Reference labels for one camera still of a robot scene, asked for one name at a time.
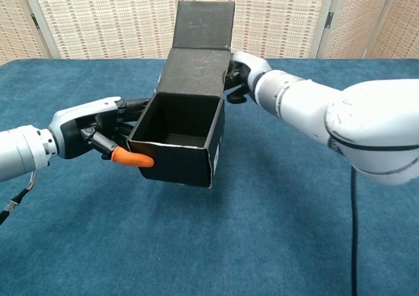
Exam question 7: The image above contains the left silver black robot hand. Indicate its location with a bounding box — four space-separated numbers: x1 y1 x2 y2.
48 96 155 168

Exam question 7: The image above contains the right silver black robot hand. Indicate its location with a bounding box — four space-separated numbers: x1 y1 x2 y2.
223 50 272 104

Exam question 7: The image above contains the black cardboard folding box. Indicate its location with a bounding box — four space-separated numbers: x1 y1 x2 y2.
126 0 236 189

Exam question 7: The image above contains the woven bamboo folding screen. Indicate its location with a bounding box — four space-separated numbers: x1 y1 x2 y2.
0 0 419 66

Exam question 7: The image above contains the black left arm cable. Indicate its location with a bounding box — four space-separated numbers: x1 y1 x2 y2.
0 170 39 225

